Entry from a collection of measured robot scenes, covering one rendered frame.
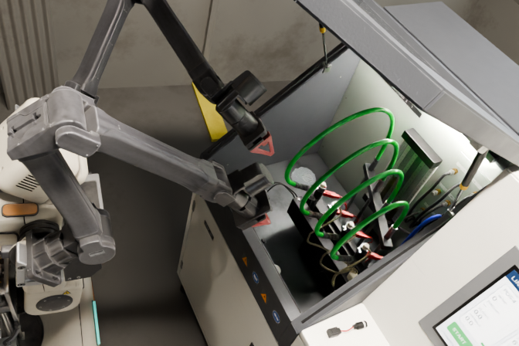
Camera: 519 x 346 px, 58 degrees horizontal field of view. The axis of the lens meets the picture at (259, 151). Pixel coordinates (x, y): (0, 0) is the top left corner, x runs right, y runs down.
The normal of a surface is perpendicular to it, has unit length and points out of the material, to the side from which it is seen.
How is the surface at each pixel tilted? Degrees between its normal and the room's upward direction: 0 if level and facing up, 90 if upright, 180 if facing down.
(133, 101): 0
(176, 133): 0
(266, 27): 90
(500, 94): 0
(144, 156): 88
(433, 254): 76
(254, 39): 90
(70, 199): 90
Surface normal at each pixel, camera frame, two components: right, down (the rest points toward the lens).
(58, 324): 0.22, -0.66
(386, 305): -0.79, 0.04
